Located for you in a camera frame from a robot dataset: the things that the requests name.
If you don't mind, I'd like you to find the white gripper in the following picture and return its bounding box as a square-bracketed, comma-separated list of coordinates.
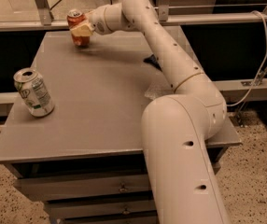
[70, 6, 108, 36]

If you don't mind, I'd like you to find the red coke can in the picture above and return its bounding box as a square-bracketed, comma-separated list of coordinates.
[66, 8, 90, 47]

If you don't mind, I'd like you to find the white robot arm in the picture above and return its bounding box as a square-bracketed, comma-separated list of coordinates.
[71, 0, 232, 224]

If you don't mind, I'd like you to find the green white soda can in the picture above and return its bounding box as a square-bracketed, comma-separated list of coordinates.
[13, 68, 54, 118]

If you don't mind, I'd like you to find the blue snack bar wrapper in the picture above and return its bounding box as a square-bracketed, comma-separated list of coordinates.
[143, 55, 162, 71]

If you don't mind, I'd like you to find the grey drawer cabinet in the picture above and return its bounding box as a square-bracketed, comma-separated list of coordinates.
[0, 26, 242, 224]

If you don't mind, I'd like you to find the top grey drawer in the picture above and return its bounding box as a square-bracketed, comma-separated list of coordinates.
[13, 161, 221, 203]

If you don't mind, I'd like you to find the grey drawer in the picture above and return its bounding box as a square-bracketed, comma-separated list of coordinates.
[62, 211, 160, 224]
[44, 191, 156, 218]
[13, 161, 221, 203]

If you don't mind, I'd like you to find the middle grey drawer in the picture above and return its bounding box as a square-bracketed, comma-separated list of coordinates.
[44, 191, 156, 218]

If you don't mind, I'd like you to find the bottom grey drawer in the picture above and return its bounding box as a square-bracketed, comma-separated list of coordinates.
[62, 211, 160, 224]

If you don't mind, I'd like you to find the white cable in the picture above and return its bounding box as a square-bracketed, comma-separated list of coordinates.
[226, 10, 267, 107]

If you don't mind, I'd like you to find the metal railing frame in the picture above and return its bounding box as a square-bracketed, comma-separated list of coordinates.
[0, 0, 267, 31]

